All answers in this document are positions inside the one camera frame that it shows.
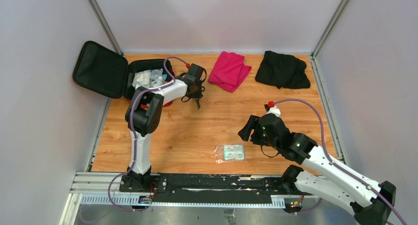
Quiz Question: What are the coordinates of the clear bag of swabs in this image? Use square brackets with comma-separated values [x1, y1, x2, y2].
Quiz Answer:
[150, 69, 164, 83]

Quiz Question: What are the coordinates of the white gauze packet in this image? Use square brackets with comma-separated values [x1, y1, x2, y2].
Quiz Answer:
[132, 70, 151, 88]

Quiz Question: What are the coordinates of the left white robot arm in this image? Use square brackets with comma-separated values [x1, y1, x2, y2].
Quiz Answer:
[121, 64, 207, 192]

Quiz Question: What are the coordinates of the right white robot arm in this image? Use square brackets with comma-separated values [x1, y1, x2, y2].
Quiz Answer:
[238, 113, 396, 225]

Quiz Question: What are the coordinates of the red black medicine kit case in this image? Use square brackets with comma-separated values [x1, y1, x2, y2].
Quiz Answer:
[72, 40, 172, 101]

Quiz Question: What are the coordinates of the teal blister pack in bag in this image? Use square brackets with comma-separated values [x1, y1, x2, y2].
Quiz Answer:
[214, 144, 245, 164]

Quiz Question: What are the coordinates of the white lotion bottle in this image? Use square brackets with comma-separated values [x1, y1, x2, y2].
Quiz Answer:
[150, 76, 165, 88]

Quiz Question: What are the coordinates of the pink folded cloth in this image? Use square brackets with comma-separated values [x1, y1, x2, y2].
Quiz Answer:
[208, 51, 251, 93]

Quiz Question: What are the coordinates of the black folded cloth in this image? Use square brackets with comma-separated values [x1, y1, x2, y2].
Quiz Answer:
[255, 51, 311, 89]

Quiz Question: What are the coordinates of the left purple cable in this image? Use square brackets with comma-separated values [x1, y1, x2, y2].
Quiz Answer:
[107, 56, 191, 213]

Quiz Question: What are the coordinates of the purple cable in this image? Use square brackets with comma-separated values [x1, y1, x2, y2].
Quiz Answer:
[107, 56, 191, 213]
[274, 98, 409, 225]

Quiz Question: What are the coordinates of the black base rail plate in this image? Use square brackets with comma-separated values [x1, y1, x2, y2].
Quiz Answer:
[119, 173, 302, 205]

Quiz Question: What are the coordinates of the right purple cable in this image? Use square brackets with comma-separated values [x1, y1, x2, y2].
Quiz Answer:
[274, 98, 409, 225]

